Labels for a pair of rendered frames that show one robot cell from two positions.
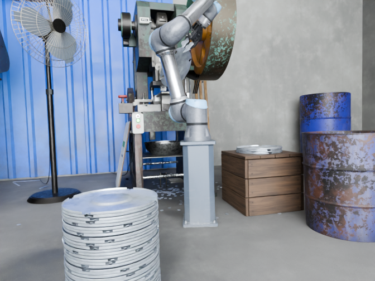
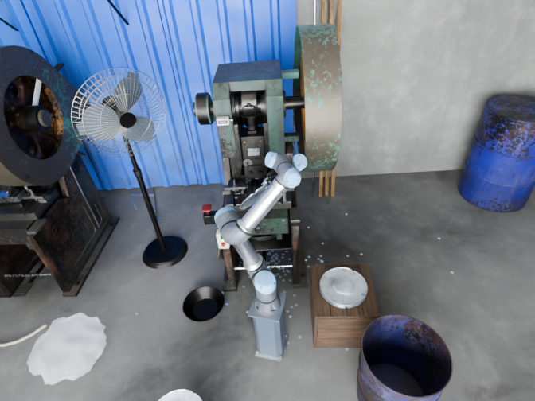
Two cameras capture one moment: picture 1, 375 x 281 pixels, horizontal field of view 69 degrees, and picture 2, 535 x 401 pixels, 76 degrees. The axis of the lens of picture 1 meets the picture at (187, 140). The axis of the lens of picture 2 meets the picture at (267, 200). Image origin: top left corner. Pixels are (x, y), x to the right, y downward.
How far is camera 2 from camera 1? 171 cm
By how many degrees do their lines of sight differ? 38
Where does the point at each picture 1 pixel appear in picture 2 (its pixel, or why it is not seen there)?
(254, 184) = (322, 332)
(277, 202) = (345, 342)
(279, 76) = (469, 56)
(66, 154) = (174, 166)
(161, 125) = not seen: hidden behind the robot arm
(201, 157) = (267, 325)
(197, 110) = (263, 294)
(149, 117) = not seen: hidden behind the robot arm
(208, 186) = (274, 340)
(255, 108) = (414, 107)
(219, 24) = (314, 149)
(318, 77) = not seen: outside the picture
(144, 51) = (228, 151)
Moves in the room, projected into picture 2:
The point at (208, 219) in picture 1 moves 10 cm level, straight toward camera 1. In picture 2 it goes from (275, 356) to (270, 371)
